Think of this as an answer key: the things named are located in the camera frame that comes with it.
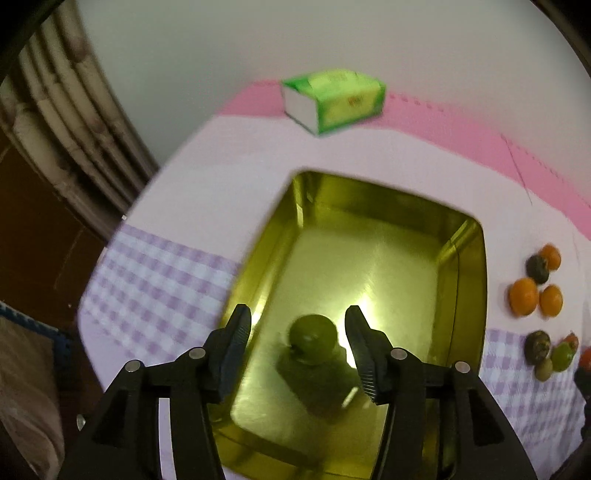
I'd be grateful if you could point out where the green tomato with stem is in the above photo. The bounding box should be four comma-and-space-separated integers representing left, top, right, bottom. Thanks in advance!
551, 341, 575, 372

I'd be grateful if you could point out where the green tissue pack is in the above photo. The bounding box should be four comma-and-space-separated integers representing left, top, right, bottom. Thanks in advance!
280, 69, 387, 135

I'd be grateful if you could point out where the small back orange mandarin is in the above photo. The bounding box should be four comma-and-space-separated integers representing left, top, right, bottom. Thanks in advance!
539, 243, 562, 271

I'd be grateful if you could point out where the pink purple checked tablecloth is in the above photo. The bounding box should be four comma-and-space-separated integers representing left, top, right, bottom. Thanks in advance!
78, 82, 590, 479

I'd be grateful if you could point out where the beige patterned curtain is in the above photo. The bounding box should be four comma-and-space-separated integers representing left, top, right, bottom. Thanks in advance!
1, 1, 158, 239

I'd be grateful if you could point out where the red tomato back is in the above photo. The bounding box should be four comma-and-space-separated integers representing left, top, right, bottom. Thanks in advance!
564, 332, 579, 353

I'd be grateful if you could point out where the small brown kiwi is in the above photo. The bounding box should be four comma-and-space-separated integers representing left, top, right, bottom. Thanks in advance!
534, 357, 554, 382

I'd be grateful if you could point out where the yellow-orange mandarin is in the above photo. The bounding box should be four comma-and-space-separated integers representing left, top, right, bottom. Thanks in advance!
539, 284, 564, 318

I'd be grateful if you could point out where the dark mangosteen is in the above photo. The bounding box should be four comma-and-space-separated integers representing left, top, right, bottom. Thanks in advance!
526, 254, 550, 285
524, 330, 552, 366

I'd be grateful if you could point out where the red gold toffee tin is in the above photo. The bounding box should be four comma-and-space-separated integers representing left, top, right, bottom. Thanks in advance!
211, 171, 488, 479

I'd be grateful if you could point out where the red tomato front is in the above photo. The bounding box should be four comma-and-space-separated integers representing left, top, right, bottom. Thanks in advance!
578, 347, 591, 373

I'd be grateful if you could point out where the red tomato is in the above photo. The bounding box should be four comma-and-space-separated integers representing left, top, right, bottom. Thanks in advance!
578, 347, 591, 373
564, 332, 579, 353

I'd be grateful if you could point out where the green tomato front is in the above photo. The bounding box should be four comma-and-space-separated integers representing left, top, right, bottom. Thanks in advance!
288, 314, 338, 366

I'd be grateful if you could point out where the dark mangosteen back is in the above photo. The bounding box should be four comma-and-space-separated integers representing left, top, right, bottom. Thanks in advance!
526, 254, 550, 285

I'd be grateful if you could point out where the large orange mandarin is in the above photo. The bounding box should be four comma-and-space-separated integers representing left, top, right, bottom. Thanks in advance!
507, 277, 539, 317

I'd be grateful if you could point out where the dark mangosteen front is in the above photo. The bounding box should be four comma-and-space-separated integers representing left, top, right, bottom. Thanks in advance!
524, 330, 552, 366

